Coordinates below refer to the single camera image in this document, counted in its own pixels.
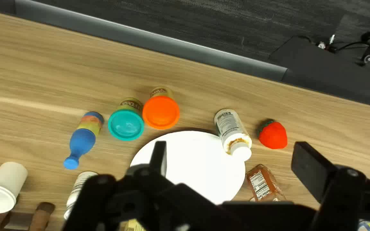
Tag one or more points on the white paper plate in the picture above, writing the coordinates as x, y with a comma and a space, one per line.
199, 167

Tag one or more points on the white foam cup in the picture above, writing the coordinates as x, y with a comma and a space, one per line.
1, 188

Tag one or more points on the orange lid dough tub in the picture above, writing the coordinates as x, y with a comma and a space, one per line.
161, 112

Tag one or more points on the brown spice bottle orange cap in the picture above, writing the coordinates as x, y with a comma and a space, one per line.
263, 184

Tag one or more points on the teal lid dough tub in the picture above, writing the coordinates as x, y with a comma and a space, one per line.
127, 123

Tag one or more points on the blue toy bottle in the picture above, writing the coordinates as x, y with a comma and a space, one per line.
83, 140

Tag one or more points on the brown moose plush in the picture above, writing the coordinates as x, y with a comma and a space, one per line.
42, 213

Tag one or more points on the red ball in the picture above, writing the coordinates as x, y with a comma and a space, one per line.
274, 135

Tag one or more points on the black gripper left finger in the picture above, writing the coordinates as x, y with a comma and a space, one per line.
159, 156

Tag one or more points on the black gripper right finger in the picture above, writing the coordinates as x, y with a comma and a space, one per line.
312, 171

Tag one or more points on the white pill bottle with label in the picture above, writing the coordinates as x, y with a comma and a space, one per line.
232, 132

